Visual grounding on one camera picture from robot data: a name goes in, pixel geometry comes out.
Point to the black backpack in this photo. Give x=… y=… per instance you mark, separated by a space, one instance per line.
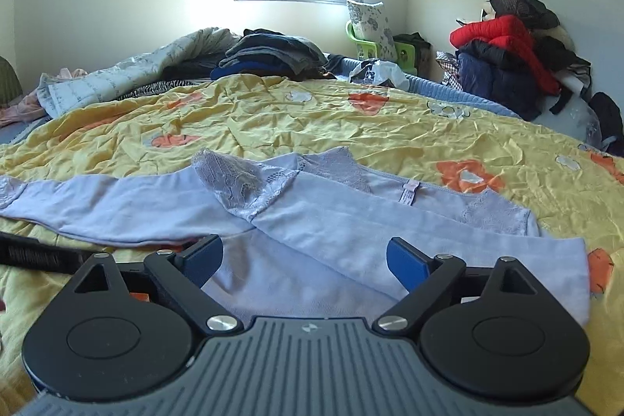
x=607 y=114

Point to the white plastic bag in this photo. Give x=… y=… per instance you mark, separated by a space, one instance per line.
x=385 y=72

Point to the yellow carrot print quilt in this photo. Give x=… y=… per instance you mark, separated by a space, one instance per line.
x=341 y=118

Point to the green plastic chair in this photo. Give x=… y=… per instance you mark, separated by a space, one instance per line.
x=404 y=53

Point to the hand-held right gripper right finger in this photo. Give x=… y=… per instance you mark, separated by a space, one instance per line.
x=404 y=262

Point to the grey patterned quilt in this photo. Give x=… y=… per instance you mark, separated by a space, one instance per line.
x=146 y=65

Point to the heap of jackets red and navy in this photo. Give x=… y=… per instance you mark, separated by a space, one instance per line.
x=497 y=31

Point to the lavender lace long-sleeve top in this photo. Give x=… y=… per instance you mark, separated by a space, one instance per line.
x=317 y=226

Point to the checkered cloth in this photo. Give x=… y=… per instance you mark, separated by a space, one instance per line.
x=448 y=67

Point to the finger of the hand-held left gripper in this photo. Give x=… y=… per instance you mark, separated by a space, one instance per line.
x=34 y=250

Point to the pink cloth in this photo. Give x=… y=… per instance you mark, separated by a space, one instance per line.
x=19 y=109

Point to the dark bag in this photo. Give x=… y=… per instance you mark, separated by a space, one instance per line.
x=412 y=40

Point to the stack of folded dark clothes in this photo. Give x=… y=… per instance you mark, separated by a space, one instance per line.
x=273 y=50

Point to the grey floral pillow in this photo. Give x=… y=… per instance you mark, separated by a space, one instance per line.
x=370 y=23

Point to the black white striped cloth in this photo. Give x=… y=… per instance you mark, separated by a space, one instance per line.
x=161 y=85

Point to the black and white clothes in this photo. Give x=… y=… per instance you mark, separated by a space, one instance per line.
x=565 y=55

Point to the green cushion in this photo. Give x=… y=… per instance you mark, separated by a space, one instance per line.
x=7 y=79

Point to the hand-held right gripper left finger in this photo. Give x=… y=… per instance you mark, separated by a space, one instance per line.
x=207 y=257

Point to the clear plastic storage bag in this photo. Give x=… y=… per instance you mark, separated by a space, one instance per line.
x=575 y=118

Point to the black mesh garment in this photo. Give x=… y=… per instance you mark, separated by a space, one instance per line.
x=526 y=6

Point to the navy puffer jacket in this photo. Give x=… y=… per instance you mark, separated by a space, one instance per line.
x=492 y=75

